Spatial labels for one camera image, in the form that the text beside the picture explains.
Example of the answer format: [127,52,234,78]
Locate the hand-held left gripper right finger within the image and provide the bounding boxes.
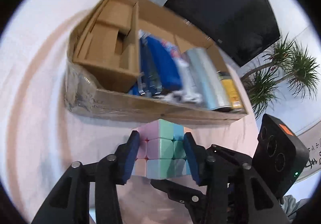
[183,132,293,224]

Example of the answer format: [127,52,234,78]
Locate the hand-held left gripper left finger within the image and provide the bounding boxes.
[31,131,141,224]

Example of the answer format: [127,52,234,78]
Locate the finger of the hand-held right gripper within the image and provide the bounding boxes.
[150,179,208,204]
[212,144,254,167]

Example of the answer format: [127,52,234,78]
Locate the pastel puzzle cube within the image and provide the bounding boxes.
[132,119,192,180]

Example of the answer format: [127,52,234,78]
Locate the yellow packet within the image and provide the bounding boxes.
[217,71,245,112]

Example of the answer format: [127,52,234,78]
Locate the silver light-blue packet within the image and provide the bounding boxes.
[187,48,232,112]

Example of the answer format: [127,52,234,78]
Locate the colourful printed toy box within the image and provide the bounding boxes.
[160,40,203,106]

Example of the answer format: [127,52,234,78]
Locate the blue packets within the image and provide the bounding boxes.
[129,36,182,98]

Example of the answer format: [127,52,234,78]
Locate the brown cardboard box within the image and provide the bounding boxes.
[64,0,249,124]

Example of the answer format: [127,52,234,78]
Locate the person's right forearm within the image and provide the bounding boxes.
[279,194,311,224]

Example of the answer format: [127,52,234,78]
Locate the spiky palm potted plant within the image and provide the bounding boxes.
[241,35,321,119]

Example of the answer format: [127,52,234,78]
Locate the black flat screen television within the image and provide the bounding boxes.
[164,0,281,67]

